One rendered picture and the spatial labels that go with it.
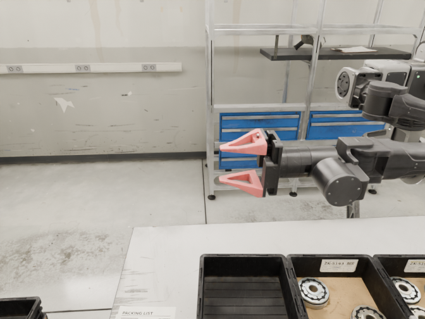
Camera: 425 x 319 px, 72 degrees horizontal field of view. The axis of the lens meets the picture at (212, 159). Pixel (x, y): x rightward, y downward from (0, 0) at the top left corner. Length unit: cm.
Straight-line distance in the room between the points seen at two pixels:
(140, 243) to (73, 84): 244
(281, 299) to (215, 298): 22
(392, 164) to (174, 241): 109
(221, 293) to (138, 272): 42
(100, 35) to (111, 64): 29
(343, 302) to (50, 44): 331
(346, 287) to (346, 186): 76
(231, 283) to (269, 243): 40
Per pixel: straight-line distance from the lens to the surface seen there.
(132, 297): 129
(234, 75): 336
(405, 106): 95
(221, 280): 114
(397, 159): 60
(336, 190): 48
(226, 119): 256
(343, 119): 289
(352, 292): 120
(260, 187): 52
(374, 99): 98
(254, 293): 111
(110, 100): 352
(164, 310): 123
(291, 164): 51
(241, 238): 148
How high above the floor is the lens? 170
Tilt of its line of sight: 28 degrees down
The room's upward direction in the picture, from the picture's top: straight up
